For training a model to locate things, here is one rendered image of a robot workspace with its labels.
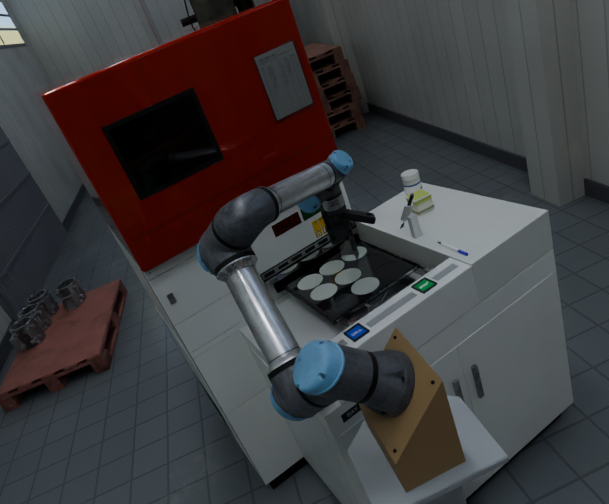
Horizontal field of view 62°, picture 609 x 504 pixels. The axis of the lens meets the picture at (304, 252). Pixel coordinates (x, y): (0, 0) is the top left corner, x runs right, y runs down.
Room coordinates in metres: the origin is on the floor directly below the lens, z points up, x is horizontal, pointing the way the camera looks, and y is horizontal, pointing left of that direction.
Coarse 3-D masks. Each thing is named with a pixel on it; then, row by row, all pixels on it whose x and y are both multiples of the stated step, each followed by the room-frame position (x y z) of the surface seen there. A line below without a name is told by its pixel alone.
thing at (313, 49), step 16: (320, 48) 6.76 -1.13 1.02; (336, 48) 6.32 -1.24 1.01; (320, 64) 6.70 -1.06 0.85; (336, 64) 6.43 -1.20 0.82; (320, 80) 6.63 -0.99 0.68; (336, 80) 6.29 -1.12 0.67; (352, 80) 6.31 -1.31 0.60; (320, 96) 6.26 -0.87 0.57; (336, 96) 6.31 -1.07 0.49; (352, 96) 6.34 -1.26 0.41; (336, 112) 6.29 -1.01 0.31; (352, 112) 6.30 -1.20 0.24; (336, 128) 6.27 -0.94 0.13
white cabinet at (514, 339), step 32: (544, 256) 1.38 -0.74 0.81; (512, 288) 1.32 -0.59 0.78; (544, 288) 1.37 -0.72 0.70; (480, 320) 1.27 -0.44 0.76; (512, 320) 1.31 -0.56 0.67; (544, 320) 1.36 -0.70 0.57; (256, 352) 1.54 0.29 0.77; (448, 352) 1.22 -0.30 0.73; (480, 352) 1.26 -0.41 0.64; (512, 352) 1.30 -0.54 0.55; (544, 352) 1.35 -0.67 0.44; (448, 384) 1.20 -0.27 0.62; (480, 384) 1.23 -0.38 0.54; (512, 384) 1.29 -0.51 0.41; (544, 384) 1.35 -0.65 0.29; (320, 416) 1.09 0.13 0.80; (352, 416) 1.09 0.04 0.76; (480, 416) 1.23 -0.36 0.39; (512, 416) 1.28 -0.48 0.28; (544, 416) 1.34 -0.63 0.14; (320, 448) 1.25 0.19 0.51; (512, 448) 1.27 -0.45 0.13; (352, 480) 1.06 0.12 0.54; (480, 480) 1.21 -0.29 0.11
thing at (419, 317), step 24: (456, 264) 1.31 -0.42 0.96; (408, 288) 1.29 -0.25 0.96; (432, 288) 1.24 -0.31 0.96; (456, 288) 1.25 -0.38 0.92; (384, 312) 1.22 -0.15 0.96; (408, 312) 1.18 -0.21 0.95; (432, 312) 1.21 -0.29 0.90; (456, 312) 1.24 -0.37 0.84; (336, 336) 1.20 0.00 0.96; (384, 336) 1.15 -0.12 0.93; (408, 336) 1.18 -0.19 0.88; (432, 336) 1.20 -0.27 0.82
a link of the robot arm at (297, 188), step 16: (336, 160) 1.39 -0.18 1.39; (352, 160) 1.42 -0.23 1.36; (304, 176) 1.31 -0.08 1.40; (320, 176) 1.34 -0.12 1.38; (336, 176) 1.38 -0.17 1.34; (256, 192) 1.19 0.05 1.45; (272, 192) 1.20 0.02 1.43; (288, 192) 1.24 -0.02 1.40; (304, 192) 1.28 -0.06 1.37; (224, 208) 1.18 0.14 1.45; (240, 208) 1.16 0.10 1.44; (256, 208) 1.15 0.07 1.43; (272, 208) 1.17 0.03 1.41; (288, 208) 1.24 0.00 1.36; (224, 224) 1.15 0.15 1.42; (240, 224) 1.14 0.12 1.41; (256, 224) 1.14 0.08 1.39; (224, 240) 1.15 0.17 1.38; (240, 240) 1.14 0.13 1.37
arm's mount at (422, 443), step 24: (432, 384) 0.79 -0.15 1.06; (408, 408) 0.81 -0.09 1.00; (432, 408) 0.77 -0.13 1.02; (384, 432) 0.83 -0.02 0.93; (408, 432) 0.77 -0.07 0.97; (432, 432) 0.77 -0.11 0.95; (456, 432) 0.77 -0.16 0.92; (408, 456) 0.76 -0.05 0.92; (432, 456) 0.77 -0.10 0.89; (456, 456) 0.77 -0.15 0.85; (408, 480) 0.76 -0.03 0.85
